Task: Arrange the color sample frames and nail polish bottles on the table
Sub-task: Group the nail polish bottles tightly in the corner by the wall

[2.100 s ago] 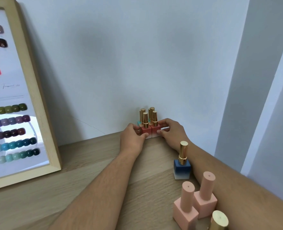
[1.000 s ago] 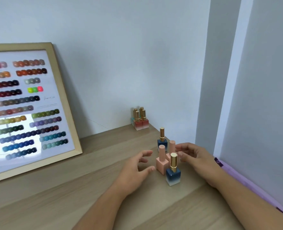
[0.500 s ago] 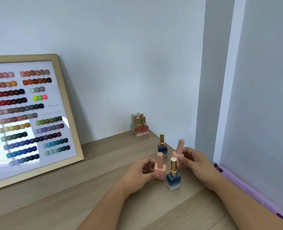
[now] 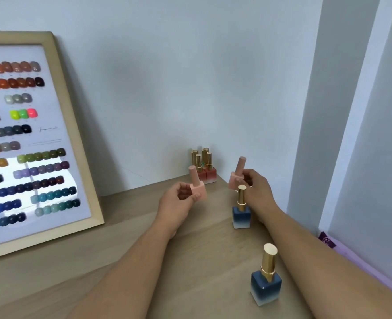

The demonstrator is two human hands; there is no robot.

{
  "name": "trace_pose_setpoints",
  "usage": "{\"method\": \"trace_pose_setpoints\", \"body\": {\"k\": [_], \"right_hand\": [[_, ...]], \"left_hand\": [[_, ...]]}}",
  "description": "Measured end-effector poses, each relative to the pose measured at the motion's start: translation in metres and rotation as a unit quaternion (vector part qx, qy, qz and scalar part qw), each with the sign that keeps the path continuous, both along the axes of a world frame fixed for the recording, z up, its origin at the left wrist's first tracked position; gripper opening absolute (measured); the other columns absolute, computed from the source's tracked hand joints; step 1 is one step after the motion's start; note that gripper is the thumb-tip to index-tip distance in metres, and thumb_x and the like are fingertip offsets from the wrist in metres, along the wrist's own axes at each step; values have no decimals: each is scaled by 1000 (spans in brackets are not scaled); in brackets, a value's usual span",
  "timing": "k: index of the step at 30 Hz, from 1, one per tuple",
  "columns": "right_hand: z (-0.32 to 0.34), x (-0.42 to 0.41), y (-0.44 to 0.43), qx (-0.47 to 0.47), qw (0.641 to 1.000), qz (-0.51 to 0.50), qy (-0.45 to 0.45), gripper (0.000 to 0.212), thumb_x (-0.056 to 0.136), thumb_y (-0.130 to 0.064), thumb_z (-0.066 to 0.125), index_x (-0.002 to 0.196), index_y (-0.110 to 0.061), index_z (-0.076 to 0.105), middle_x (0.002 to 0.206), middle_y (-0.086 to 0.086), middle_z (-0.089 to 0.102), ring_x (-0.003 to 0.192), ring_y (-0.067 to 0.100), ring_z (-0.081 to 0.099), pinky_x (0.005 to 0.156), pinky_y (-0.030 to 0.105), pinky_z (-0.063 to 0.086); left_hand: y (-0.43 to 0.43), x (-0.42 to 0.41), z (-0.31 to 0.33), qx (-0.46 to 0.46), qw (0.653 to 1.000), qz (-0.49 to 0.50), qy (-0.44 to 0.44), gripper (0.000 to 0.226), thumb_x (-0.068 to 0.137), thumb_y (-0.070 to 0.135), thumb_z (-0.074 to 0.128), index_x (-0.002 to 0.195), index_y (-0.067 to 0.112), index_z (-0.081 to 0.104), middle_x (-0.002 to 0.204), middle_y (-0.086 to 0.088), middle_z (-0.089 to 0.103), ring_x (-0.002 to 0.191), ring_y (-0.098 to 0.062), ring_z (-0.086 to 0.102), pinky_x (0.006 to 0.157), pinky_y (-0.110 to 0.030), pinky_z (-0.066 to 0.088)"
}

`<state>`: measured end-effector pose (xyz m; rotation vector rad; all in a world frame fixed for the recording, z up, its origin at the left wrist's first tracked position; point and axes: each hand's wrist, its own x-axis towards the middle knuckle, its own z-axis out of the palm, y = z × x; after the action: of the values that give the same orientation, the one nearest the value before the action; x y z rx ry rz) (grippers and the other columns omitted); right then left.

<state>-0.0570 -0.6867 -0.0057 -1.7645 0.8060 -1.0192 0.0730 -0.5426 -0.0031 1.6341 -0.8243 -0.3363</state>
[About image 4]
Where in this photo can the person's right hand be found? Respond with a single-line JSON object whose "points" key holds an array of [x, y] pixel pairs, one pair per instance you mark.
{"points": [[260, 195]]}

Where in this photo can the person's left hand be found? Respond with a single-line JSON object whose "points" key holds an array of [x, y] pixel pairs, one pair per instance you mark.
{"points": [[172, 207]]}

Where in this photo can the person's left thumb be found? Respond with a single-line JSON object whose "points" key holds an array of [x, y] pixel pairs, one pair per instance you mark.
{"points": [[184, 186]]}

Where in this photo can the person's right fingers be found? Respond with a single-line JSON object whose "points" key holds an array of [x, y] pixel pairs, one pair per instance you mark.
{"points": [[247, 177]]}

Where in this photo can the pink nail polish bottle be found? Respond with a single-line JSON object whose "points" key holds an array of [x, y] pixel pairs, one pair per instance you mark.
{"points": [[240, 165], [198, 190]]}

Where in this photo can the person's right forearm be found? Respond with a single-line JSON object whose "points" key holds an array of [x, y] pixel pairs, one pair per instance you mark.
{"points": [[322, 269]]}

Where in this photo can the person's left forearm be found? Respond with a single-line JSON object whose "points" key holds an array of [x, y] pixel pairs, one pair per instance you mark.
{"points": [[133, 272]]}

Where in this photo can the red nail polish bottle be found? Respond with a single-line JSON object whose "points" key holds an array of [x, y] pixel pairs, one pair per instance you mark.
{"points": [[199, 164], [205, 154], [194, 157], [211, 174]]}

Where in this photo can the blue nail polish bottle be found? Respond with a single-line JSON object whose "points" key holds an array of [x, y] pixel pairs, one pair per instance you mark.
{"points": [[241, 218], [265, 289]]}

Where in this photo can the wooden framed nail colour chart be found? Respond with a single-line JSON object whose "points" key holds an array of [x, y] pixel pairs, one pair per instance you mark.
{"points": [[83, 182]]}

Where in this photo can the rows of nail colour swatches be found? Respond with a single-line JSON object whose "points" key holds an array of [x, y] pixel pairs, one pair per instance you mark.
{"points": [[33, 176]]}

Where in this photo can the light purple mat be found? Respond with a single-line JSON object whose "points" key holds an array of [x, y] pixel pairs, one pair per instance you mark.
{"points": [[372, 272]]}

